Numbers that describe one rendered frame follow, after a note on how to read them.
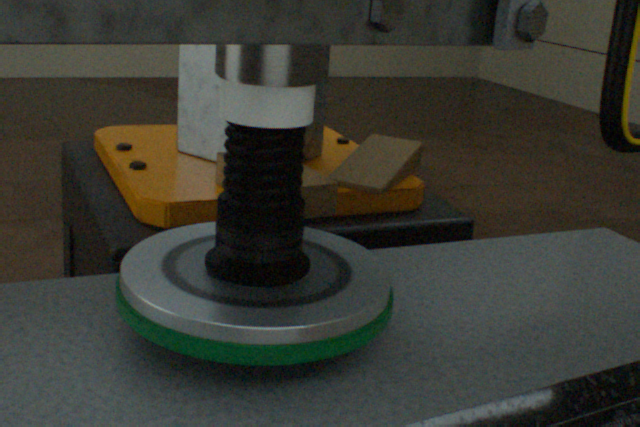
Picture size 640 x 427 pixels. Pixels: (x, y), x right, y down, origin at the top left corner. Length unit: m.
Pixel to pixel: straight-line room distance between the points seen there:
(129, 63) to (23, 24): 6.34
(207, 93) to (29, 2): 0.95
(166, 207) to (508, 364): 0.65
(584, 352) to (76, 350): 0.41
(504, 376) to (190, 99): 0.89
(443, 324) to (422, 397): 0.12
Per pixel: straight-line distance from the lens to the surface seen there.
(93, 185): 1.37
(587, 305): 0.79
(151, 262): 0.63
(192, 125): 1.39
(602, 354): 0.70
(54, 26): 0.43
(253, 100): 0.56
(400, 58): 7.76
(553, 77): 7.50
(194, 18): 0.47
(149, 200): 1.18
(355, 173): 1.30
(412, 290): 0.76
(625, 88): 1.04
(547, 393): 0.64
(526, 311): 0.75
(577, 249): 0.94
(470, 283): 0.79
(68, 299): 0.71
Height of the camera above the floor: 1.15
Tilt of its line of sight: 17 degrees down
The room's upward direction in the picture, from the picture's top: 5 degrees clockwise
